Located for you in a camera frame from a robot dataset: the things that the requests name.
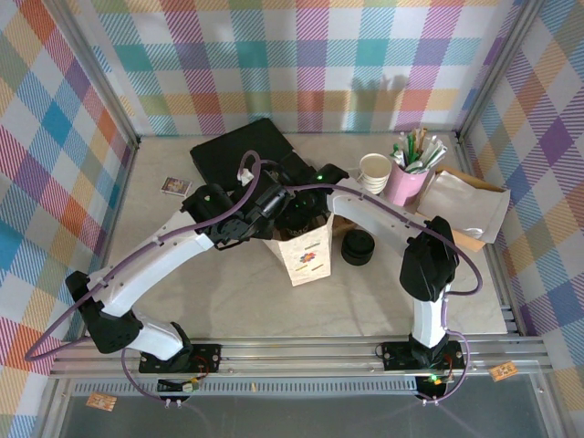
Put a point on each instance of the white paper bag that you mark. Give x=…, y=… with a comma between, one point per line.
x=310, y=264

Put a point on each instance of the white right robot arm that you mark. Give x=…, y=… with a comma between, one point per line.
x=374, y=212

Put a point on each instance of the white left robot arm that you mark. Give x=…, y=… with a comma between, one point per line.
x=159, y=260

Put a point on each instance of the small sticker card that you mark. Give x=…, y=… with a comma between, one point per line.
x=175, y=186

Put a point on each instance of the black flat device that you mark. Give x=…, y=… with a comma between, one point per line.
x=228, y=146

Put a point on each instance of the stack of black lids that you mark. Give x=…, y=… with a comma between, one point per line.
x=357, y=248

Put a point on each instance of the stack of paper cups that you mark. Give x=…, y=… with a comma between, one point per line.
x=374, y=173

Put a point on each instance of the pink cup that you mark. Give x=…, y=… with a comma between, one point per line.
x=406, y=187

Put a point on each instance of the green striped straw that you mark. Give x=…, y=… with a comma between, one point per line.
x=397, y=155

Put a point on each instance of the green paper straw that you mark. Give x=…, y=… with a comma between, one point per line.
x=413, y=146

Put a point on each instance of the wooden stirrer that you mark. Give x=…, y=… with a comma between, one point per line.
x=422, y=137

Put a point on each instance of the white wrapped straw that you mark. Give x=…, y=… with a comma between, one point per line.
x=431, y=148
x=438, y=156

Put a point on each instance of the small circuit board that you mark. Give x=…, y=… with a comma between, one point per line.
x=433, y=383
x=180, y=387

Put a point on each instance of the orange paper tag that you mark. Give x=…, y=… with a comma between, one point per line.
x=503, y=373
x=101, y=402

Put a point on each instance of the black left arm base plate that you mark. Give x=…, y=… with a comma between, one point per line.
x=207, y=358

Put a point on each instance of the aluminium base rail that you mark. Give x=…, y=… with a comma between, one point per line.
x=296, y=358

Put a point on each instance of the aluminium frame post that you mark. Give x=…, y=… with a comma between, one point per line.
x=496, y=68
x=100, y=73

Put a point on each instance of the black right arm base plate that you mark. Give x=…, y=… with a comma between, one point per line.
x=397, y=356

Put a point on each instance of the slotted metal duct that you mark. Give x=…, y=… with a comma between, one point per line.
x=296, y=388

